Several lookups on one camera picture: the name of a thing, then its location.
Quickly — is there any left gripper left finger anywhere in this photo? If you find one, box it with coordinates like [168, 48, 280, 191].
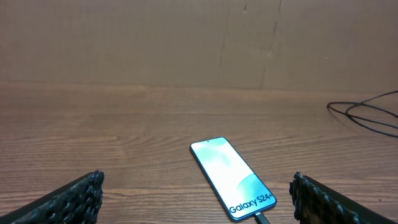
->
[1, 170, 104, 224]

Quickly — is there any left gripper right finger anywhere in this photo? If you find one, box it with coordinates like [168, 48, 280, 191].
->
[289, 172, 397, 224]

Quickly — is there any Samsung Galaxy smartphone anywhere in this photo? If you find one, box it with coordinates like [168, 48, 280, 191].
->
[190, 137, 277, 224]

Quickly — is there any black USB charging cable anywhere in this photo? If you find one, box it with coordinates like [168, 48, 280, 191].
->
[254, 90, 398, 224]

